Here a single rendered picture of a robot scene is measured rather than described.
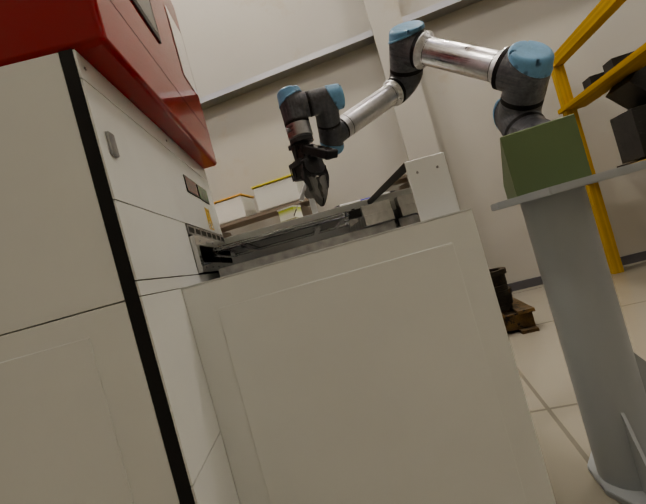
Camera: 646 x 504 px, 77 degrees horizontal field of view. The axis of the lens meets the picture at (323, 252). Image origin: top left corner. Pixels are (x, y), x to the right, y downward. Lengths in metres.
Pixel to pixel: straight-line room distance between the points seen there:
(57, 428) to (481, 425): 0.77
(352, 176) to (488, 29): 1.89
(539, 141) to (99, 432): 1.15
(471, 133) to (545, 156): 3.18
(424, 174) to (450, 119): 3.46
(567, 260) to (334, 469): 0.77
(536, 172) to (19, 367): 1.18
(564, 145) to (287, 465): 1.02
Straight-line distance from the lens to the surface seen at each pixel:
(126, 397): 0.72
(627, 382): 1.33
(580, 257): 1.23
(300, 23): 4.93
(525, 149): 1.22
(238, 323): 0.85
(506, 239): 4.34
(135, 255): 0.71
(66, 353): 0.74
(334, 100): 1.27
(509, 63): 1.31
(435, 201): 0.95
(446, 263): 0.88
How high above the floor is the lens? 0.80
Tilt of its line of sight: 1 degrees up
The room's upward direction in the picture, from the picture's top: 16 degrees counter-clockwise
